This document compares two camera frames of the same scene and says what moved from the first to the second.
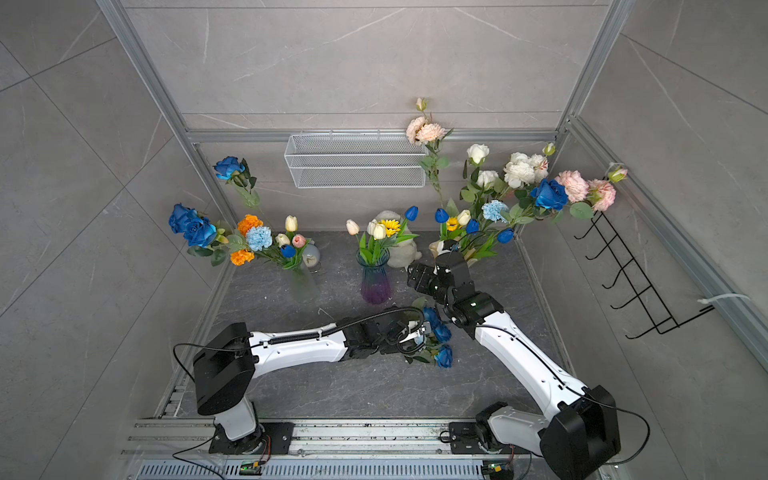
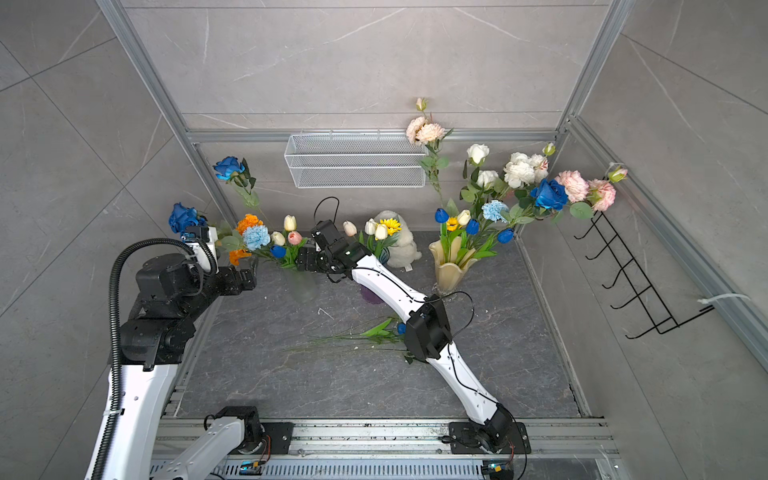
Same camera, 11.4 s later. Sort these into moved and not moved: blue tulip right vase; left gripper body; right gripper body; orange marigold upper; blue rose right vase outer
Moved: left gripper body; right gripper body
Not moved: orange marigold upper; blue tulip right vase; blue rose right vase outer
